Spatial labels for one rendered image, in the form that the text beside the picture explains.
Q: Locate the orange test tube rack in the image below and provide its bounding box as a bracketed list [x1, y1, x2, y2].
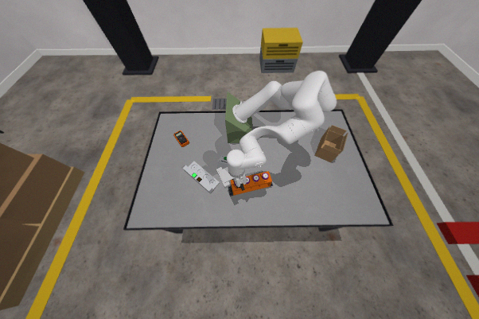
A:
[231, 171, 272, 196]

